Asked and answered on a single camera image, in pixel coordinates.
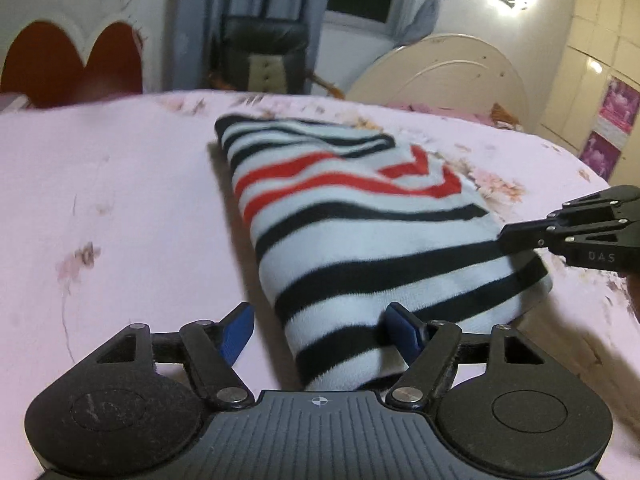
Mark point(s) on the cream wardrobe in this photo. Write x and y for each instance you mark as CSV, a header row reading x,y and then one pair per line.
x,y
590,20

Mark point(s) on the cream curved headboard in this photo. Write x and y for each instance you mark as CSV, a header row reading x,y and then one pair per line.
x,y
440,75

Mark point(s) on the red heart-shaped headboard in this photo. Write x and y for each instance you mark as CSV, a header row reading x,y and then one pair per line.
x,y
115,55

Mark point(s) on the pink floral bed sheet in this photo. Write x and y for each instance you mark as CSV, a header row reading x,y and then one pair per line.
x,y
125,170

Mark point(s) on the pink blanket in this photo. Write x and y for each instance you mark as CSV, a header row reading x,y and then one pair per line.
x,y
425,108

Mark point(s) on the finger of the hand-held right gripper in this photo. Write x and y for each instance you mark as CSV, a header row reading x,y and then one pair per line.
x,y
595,205
595,256

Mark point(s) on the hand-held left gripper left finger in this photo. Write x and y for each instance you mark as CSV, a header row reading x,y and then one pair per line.
x,y
237,332

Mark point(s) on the pink wall poster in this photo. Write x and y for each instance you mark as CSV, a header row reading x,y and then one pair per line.
x,y
600,155
620,105

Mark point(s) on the striped knit sweater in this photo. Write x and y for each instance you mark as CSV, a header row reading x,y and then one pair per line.
x,y
360,220

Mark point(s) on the grey blue curtain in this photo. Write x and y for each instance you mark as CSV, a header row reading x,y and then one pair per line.
x,y
200,10
420,0

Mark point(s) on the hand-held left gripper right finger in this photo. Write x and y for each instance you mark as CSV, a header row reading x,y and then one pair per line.
x,y
402,332

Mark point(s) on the black leather armchair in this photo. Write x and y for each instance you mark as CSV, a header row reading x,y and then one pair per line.
x,y
260,35

